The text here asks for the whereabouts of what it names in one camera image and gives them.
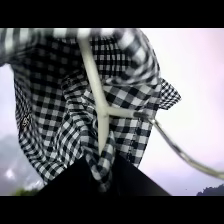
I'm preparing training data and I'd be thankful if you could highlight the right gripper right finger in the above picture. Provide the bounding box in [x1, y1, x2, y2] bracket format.
[107, 153, 171, 197]

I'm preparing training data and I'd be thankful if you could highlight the checked shirt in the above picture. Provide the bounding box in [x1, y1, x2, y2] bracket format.
[0, 28, 183, 193]

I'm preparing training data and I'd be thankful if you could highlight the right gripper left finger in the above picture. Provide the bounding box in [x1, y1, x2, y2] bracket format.
[36, 155, 101, 197]

